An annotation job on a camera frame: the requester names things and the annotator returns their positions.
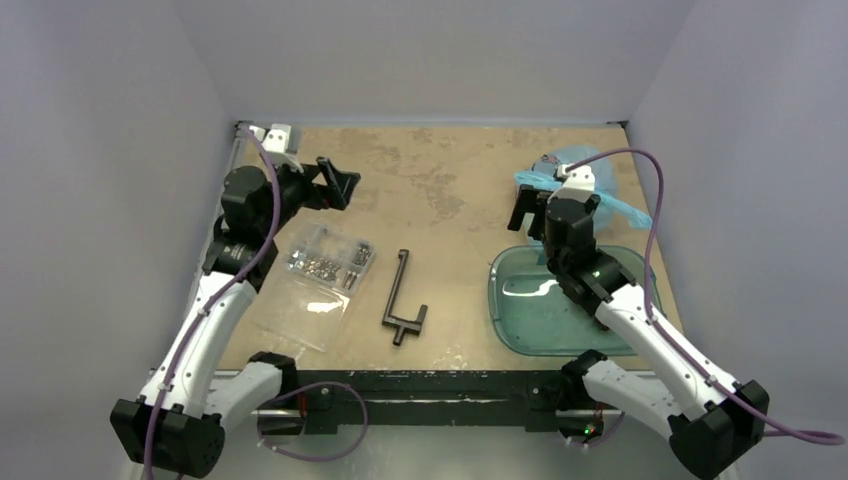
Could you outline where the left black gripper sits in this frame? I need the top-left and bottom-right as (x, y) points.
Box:
(258, 155), (356, 238)

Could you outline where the blue plastic bag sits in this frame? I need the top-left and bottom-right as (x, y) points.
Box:
(513, 144), (653, 240)

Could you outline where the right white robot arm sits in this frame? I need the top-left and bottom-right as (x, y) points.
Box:
(508, 185), (770, 479)

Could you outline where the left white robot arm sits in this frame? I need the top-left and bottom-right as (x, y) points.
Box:
(110, 157), (361, 479)

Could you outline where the clear plastic screw box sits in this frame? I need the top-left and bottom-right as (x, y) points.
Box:
(254, 223), (376, 352)

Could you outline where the teal plastic tray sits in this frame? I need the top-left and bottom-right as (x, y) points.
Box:
(487, 244), (634, 357)

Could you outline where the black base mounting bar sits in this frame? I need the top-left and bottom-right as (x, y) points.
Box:
(256, 370), (618, 442)

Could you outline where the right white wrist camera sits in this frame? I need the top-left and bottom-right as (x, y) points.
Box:
(554, 164), (596, 194)

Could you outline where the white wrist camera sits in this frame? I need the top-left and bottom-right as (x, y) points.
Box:
(261, 124), (301, 169)
(554, 164), (596, 194)

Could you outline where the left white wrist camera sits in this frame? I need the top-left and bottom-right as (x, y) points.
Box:
(261, 124), (301, 169)

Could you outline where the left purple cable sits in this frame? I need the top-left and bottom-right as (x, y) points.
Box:
(142, 125), (369, 480)

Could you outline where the black metal bracket tool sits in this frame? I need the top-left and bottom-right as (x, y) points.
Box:
(380, 248), (429, 348)

